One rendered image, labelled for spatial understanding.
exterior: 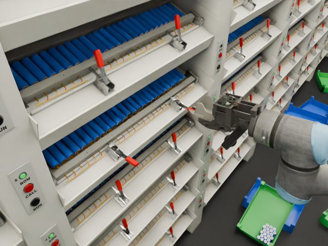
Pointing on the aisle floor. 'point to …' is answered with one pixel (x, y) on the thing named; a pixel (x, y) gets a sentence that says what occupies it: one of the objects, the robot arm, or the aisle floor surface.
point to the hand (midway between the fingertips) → (194, 112)
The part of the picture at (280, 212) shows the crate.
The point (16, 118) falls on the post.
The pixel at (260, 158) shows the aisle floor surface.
